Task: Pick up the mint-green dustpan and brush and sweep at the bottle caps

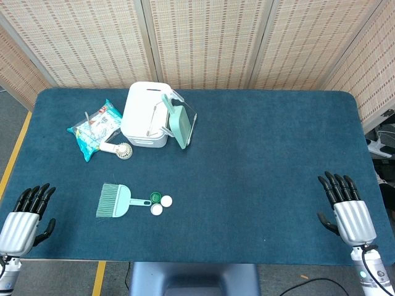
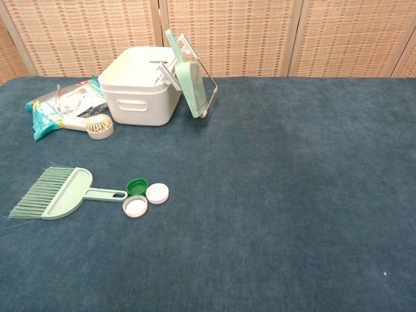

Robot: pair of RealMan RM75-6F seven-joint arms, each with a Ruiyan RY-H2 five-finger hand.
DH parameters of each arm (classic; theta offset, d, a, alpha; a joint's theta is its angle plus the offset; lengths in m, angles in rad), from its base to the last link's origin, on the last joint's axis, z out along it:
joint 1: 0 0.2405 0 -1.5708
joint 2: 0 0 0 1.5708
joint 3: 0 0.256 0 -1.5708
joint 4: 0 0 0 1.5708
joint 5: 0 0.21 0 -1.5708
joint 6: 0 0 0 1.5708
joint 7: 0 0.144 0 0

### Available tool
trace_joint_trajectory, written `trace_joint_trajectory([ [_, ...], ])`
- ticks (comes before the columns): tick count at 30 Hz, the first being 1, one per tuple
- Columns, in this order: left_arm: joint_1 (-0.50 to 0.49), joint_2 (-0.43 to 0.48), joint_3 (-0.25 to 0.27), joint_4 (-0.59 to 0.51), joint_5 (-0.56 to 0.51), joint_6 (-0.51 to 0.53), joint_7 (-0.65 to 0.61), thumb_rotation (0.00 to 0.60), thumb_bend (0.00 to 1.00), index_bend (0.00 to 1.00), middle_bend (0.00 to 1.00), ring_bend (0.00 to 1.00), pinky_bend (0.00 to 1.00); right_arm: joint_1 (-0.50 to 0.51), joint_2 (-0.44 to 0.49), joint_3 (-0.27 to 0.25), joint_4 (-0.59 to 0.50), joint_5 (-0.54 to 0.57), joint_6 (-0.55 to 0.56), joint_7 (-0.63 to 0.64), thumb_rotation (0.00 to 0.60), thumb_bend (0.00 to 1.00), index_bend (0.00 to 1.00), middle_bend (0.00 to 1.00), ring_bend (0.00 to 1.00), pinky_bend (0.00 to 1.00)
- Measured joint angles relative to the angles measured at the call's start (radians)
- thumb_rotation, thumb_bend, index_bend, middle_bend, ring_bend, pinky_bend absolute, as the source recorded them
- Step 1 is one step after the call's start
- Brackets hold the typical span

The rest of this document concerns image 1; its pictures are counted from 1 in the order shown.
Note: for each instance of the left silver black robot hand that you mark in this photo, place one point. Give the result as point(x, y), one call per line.
point(19, 229)

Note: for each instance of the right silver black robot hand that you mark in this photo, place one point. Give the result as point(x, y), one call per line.
point(355, 220)

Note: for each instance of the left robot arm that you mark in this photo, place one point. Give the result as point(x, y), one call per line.
point(9, 271)

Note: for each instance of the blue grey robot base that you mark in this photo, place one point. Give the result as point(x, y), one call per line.
point(194, 279)

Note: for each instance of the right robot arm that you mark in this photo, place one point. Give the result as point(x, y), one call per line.
point(371, 271)

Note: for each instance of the white bottle cap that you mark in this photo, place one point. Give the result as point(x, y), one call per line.
point(156, 210)
point(166, 201)

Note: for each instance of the green bottle cap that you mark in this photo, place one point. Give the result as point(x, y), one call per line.
point(155, 197)

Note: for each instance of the wet wipes packet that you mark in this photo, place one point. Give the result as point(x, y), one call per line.
point(89, 145)

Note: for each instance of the blue table mat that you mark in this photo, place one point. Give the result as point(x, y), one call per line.
point(247, 169)

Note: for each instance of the small cream handheld fan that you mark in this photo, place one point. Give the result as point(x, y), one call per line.
point(123, 151)

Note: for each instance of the clear plastic packet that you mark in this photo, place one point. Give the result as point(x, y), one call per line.
point(98, 124)

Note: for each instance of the white plastic storage box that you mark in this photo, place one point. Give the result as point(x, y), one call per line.
point(140, 117)

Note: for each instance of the mint green dustpan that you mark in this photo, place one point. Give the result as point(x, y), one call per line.
point(180, 126)

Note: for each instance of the woven folding screen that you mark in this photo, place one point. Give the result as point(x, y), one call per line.
point(200, 40)

